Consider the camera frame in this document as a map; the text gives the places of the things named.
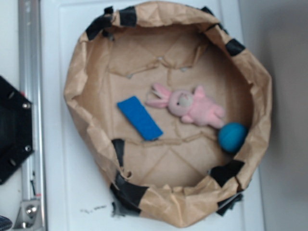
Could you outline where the blue ball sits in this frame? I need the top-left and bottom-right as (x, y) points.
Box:
(218, 122), (248, 154)

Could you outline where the blue rectangular sponge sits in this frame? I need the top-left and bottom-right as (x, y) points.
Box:
(117, 96), (163, 141)

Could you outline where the pink plush bunny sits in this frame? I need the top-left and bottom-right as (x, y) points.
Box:
(146, 83), (225, 129)

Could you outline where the brown paper bag basin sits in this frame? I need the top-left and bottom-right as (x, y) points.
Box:
(64, 1), (272, 228)

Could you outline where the dark object at corner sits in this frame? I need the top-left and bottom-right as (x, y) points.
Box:
(0, 216), (13, 231)

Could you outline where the aluminium extrusion rail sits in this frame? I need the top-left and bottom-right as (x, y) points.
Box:
(18, 0), (48, 231)

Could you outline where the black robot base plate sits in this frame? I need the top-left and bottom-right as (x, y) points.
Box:
(0, 77), (33, 185)

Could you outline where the metal corner bracket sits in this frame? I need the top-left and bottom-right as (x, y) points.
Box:
(13, 199), (43, 231)

